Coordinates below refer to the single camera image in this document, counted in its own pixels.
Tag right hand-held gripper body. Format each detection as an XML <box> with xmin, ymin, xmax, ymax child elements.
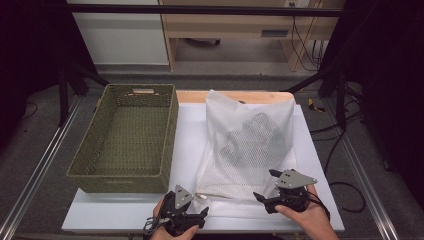
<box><xmin>275</xmin><ymin>168</ymin><xmax>318</xmax><ymax>213</ymax></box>

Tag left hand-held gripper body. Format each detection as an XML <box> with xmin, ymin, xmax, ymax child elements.
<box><xmin>159</xmin><ymin>184</ymin><xmax>206</xmax><ymax>237</ymax></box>

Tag white mesh laundry bag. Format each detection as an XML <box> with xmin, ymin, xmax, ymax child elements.
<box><xmin>194</xmin><ymin>89</ymin><xmax>299</xmax><ymax>219</ymax></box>

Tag blue denim jeans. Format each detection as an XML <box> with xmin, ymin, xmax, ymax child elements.
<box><xmin>218</xmin><ymin>112</ymin><xmax>288</xmax><ymax>168</ymax></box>

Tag green woven basket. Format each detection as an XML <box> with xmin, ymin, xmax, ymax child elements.
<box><xmin>65</xmin><ymin>83</ymin><xmax>180</xmax><ymax>194</ymax></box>

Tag person's left hand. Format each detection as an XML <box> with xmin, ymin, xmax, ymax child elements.
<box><xmin>149</xmin><ymin>198</ymin><xmax>200</xmax><ymax>240</ymax></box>

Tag person's right hand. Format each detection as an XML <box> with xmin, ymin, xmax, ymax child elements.
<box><xmin>274</xmin><ymin>184</ymin><xmax>339</xmax><ymax>240</ymax></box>

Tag white table mat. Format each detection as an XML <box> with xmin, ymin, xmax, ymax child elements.
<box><xmin>61</xmin><ymin>102</ymin><xmax>346</xmax><ymax>233</ymax></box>

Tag yellow and black tool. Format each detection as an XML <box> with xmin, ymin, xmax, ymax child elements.
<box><xmin>307</xmin><ymin>98</ymin><xmax>326</xmax><ymax>113</ymax></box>

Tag black metal stand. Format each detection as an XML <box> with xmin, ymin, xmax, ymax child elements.
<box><xmin>283</xmin><ymin>64</ymin><xmax>348</xmax><ymax>131</ymax></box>
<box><xmin>58</xmin><ymin>63</ymin><xmax>109</xmax><ymax>128</ymax></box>

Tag wooden table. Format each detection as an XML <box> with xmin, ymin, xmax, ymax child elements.
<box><xmin>175</xmin><ymin>90</ymin><xmax>297</xmax><ymax>105</ymax></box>

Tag dark curtain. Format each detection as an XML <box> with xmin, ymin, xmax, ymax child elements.
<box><xmin>319</xmin><ymin>0</ymin><xmax>424</xmax><ymax>201</ymax></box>
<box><xmin>0</xmin><ymin>0</ymin><xmax>98</xmax><ymax>151</ymax></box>

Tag black elongated object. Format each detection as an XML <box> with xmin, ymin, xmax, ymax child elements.
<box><xmin>183</xmin><ymin>38</ymin><xmax>221</xmax><ymax>47</ymax></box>

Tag light wooden desk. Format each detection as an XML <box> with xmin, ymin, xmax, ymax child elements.
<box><xmin>158</xmin><ymin>0</ymin><xmax>346</xmax><ymax>72</ymax></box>

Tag white cabinet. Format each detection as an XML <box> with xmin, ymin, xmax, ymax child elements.
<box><xmin>66</xmin><ymin>0</ymin><xmax>169</xmax><ymax>66</ymax></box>

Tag black horizontal bar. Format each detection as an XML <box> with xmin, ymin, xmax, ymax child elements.
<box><xmin>66</xmin><ymin>3</ymin><xmax>344</xmax><ymax>18</ymax></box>

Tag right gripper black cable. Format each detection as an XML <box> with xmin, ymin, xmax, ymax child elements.
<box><xmin>308</xmin><ymin>191</ymin><xmax>332</xmax><ymax>221</ymax></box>

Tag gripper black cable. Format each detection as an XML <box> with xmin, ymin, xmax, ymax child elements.
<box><xmin>143</xmin><ymin>216</ymin><xmax>168</xmax><ymax>236</ymax></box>
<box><xmin>308</xmin><ymin>191</ymin><xmax>332</xmax><ymax>221</ymax></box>

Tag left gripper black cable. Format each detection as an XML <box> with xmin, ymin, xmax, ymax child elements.
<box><xmin>143</xmin><ymin>216</ymin><xmax>168</xmax><ymax>236</ymax></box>

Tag metal floor rail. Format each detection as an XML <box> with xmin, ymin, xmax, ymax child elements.
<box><xmin>324</xmin><ymin>99</ymin><xmax>401</xmax><ymax>240</ymax></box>
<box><xmin>0</xmin><ymin>96</ymin><xmax>84</xmax><ymax>240</ymax></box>

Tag black looped floor cable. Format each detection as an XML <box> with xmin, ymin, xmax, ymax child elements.
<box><xmin>324</xmin><ymin>128</ymin><xmax>368</xmax><ymax>214</ymax></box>

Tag black hanging desk cables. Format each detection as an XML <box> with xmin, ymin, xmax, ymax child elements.
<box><xmin>291</xmin><ymin>16</ymin><xmax>326</xmax><ymax>73</ymax></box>

